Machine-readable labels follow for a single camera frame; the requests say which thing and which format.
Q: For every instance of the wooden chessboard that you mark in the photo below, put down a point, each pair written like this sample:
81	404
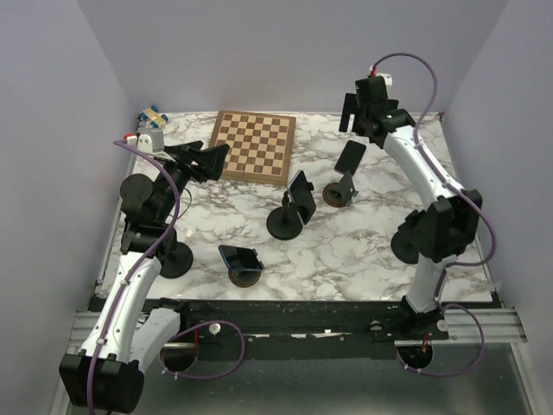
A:
260	146

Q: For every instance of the brown-base far phone stand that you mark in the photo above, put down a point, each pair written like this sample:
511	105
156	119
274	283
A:
340	194

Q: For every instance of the brown-base near phone stand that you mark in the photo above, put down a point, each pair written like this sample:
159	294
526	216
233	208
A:
243	278

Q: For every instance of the aluminium frame rail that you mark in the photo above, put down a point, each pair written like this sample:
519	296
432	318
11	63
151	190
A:
83	324

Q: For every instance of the black tall round-base phone stand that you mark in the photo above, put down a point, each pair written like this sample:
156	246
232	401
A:
283	222

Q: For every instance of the black left round-base stand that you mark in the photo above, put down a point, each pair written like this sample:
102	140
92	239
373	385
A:
178	262

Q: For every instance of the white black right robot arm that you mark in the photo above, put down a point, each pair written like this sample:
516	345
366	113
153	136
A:
439	233

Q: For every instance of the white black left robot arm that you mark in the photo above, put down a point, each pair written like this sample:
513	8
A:
107	373

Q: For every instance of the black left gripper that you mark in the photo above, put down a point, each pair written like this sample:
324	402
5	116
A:
210	161

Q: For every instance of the black phone with purple edge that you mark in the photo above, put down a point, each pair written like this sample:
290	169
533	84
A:
350	157

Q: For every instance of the blue wheeled wooden toy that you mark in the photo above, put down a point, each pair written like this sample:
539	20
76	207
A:
155	118

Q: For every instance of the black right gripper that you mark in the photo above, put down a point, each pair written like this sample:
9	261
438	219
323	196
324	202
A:
349	107

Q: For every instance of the blue-edged black phone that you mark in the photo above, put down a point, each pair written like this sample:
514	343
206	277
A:
240	258

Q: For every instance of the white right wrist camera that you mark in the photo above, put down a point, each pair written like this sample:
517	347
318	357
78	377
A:
386	76

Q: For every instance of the black right round-base stand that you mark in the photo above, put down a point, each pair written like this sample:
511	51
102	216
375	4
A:
410	240

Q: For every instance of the brown-base phone stand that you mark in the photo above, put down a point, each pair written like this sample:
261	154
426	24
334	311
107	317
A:
243	278
340	194

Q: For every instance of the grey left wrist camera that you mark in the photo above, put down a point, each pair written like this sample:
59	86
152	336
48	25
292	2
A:
149	141

